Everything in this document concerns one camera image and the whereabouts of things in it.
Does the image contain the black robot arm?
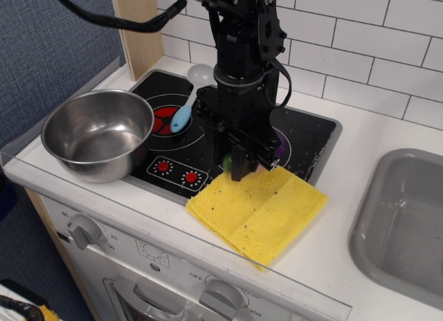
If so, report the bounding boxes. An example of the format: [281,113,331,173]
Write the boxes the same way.
[183,0,287,181]

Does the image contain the yellow folded cloth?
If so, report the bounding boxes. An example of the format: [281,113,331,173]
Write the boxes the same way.
[186,167,328,268]

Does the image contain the blue and white ladle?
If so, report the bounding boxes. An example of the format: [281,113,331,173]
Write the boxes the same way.
[170,64,215,134]

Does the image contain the right grey oven knob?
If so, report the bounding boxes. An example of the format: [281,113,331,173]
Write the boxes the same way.
[199,279,244,320]

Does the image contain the left grey oven knob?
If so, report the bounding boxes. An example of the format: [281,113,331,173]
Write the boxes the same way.
[68,214,102,250]

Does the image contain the purple toy eggplant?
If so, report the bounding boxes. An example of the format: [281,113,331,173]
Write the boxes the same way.
[221,129,291,172]

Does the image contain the yellow object bottom left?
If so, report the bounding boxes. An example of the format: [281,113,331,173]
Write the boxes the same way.
[38,305,60,321]

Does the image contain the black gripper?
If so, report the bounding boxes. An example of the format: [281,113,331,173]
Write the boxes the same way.
[197,70,281,181]

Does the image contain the grey oven knob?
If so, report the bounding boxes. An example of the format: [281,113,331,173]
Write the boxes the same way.
[199,279,244,320]
[68,214,102,250]

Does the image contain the stainless steel pot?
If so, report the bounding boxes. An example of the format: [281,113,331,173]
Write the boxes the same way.
[41,89,154,183]

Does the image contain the grey sink basin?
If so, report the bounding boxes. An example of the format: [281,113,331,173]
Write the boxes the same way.
[350,149,442,309]

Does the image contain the black cable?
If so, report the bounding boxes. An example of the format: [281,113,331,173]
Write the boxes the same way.
[48,0,190,33]

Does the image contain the wooden side post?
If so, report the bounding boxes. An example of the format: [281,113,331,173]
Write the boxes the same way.
[112,0,163,81]

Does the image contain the white toy oven front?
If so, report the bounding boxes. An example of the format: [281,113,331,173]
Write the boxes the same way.
[42,196,268,320]

